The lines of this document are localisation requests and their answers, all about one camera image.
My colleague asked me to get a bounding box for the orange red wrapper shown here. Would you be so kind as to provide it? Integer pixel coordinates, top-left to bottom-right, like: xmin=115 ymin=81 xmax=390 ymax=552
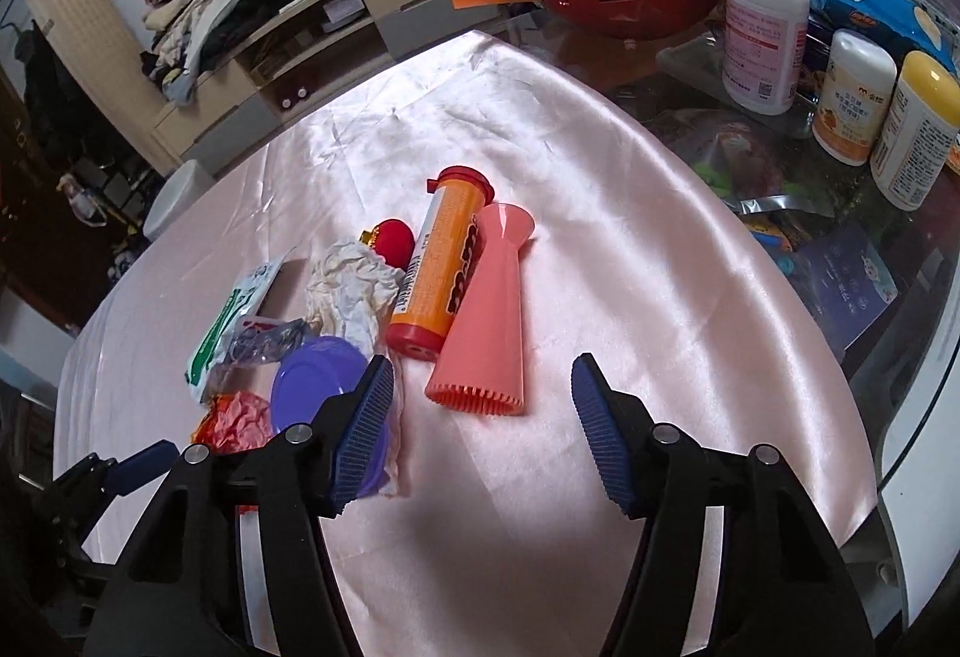
xmin=190 ymin=391 xmax=274 ymax=454

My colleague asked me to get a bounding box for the green white snack packet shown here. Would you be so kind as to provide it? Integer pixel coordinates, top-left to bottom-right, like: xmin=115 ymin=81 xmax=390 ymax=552
xmin=184 ymin=256 xmax=286 ymax=405

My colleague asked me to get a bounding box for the beige TV cabinet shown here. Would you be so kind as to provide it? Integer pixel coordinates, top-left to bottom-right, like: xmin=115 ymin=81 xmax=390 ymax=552
xmin=151 ymin=0 xmax=501 ymax=176

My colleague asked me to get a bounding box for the orange tube red cap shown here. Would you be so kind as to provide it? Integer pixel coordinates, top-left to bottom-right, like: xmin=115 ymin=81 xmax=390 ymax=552
xmin=384 ymin=164 xmax=497 ymax=362

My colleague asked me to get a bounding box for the pink ribbed plastic cone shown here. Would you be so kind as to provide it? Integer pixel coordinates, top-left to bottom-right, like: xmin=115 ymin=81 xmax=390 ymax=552
xmin=425 ymin=203 xmax=535 ymax=416

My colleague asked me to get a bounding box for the white bottle orange label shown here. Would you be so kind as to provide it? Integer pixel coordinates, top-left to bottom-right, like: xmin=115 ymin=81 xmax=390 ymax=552
xmin=812 ymin=30 xmax=898 ymax=166

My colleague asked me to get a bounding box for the red ball ornament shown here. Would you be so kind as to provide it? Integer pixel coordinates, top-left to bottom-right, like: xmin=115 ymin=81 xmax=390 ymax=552
xmin=359 ymin=218 xmax=415 ymax=270

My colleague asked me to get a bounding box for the pink satin tablecloth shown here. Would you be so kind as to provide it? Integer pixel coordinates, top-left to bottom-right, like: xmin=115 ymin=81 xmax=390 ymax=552
xmin=53 ymin=33 xmax=877 ymax=655

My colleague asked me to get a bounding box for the clear blister pack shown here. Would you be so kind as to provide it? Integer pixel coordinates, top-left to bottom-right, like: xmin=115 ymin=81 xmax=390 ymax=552
xmin=224 ymin=316 xmax=313 ymax=368

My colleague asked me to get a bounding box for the white round stool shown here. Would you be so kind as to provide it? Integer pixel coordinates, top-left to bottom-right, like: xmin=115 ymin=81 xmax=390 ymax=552
xmin=143 ymin=160 xmax=215 ymax=241

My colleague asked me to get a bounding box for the pile of folded clothes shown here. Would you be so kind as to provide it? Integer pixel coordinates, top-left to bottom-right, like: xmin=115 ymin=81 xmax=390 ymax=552
xmin=140 ymin=0 xmax=247 ymax=106

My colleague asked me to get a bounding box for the yellow cap white bottle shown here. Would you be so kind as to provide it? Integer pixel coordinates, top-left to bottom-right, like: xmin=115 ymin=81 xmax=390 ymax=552
xmin=869 ymin=51 xmax=960 ymax=212

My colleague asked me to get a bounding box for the purple round plastic lid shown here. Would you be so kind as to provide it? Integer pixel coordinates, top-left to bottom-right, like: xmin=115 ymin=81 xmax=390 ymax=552
xmin=270 ymin=337 xmax=389 ymax=517

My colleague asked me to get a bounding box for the blue booklet under glass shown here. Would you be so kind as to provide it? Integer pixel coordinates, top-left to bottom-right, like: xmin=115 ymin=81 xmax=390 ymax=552
xmin=788 ymin=221 xmax=898 ymax=361

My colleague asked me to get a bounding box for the crumpled white tissue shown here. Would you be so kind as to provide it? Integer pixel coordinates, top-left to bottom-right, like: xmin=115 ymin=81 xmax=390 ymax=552
xmin=304 ymin=239 xmax=405 ymax=358

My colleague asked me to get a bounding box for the white chair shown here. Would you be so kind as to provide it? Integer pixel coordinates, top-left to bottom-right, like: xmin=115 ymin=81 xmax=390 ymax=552
xmin=880 ymin=352 xmax=958 ymax=626

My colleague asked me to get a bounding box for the white bottle pink label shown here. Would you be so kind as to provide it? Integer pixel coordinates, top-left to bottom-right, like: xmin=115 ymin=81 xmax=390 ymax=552
xmin=722 ymin=0 xmax=811 ymax=116

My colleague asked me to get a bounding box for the blue snack bag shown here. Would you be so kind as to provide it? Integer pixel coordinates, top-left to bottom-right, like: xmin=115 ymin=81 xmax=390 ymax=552
xmin=811 ymin=0 xmax=957 ymax=74

